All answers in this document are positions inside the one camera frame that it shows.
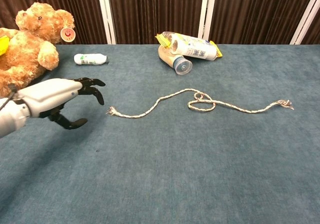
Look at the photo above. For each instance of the small white plastic bottle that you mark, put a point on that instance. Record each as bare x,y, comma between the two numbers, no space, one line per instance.
90,59

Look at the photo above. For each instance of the brown teddy bear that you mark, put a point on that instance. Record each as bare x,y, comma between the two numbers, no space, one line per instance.
25,51

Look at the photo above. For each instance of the white partition frame post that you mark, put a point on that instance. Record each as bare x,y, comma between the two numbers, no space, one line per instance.
207,8
106,11
306,16

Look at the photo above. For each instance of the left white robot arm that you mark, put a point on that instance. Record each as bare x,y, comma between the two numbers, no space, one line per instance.
10,118

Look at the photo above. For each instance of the round white red hang tag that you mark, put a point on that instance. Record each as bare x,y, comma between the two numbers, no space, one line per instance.
67,34

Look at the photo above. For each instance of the blue felt table cover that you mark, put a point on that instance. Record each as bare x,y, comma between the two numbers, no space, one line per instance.
160,164

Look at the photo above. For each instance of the seasoning jar with blue cap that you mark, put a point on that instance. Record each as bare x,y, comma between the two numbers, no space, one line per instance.
183,66

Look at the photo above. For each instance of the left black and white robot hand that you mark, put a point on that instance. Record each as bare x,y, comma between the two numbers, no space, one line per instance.
52,93

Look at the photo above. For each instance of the white yellow biscuit pack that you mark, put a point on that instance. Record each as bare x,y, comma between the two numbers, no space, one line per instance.
197,49

